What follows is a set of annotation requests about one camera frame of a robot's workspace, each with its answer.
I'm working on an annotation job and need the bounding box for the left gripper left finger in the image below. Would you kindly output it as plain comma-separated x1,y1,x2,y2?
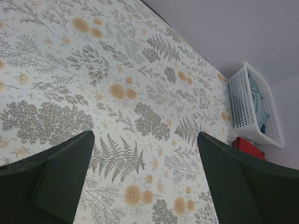
0,131,95,224

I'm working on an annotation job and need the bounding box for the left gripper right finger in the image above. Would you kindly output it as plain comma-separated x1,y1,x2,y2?
197,132,299,224

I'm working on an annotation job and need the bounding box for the red t shirt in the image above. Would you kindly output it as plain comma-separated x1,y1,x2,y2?
232,137,266,161

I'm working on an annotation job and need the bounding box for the dark blue t shirt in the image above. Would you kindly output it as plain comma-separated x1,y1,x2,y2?
260,123,266,134

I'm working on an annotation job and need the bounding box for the white plastic basket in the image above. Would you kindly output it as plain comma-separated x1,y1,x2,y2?
229,62,285,148

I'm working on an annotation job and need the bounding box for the light blue t shirt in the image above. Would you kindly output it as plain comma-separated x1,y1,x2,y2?
247,70,269,129

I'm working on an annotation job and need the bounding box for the floral patterned table mat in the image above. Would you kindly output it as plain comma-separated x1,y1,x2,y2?
0,0,235,224

